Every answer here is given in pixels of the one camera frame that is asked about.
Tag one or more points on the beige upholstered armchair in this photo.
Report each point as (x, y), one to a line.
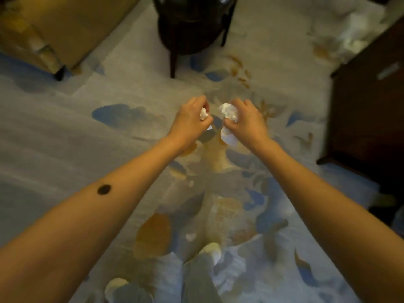
(63, 28)

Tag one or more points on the person's right hand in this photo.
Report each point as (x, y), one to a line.
(251, 127)

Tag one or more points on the person's left hand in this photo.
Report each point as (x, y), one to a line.
(186, 126)

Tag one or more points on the white slipper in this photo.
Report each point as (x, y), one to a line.
(114, 285)
(212, 250)

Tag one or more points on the dark round wooden chair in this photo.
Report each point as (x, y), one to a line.
(189, 25)

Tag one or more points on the person's left forearm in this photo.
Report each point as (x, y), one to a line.
(94, 217)

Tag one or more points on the person's right forearm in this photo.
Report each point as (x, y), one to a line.
(331, 217)

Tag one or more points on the dark wooden cabinet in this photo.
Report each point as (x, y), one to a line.
(369, 116)

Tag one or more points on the large white tissue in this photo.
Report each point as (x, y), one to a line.
(228, 111)

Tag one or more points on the person's right fingers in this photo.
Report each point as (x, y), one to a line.
(243, 107)

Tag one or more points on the pile of white linen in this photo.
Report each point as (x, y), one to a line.
(353, 31)

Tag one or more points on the person's left fingers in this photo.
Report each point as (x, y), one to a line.
(197, 104)

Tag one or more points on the small white tissue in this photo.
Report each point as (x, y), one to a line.
(204, 114)

